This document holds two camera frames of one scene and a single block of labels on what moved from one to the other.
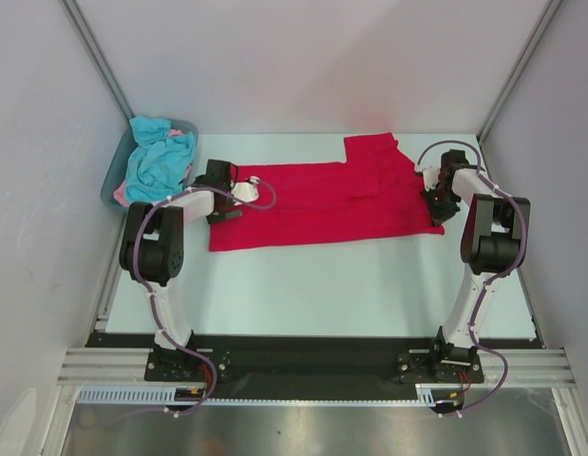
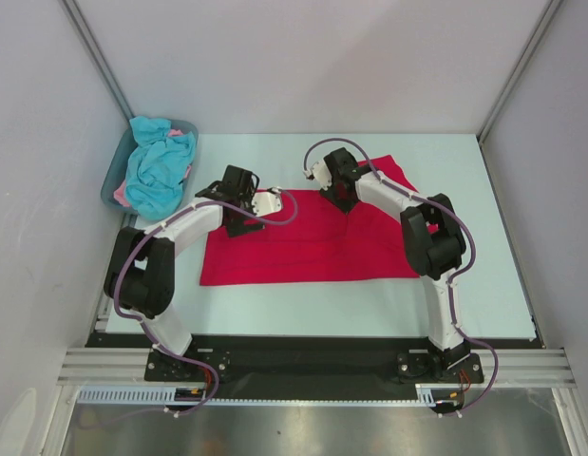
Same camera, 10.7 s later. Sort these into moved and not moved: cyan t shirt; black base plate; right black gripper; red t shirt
Moved: right black gripper; red t shirt
Not moved: black base plate; cyan t shirt
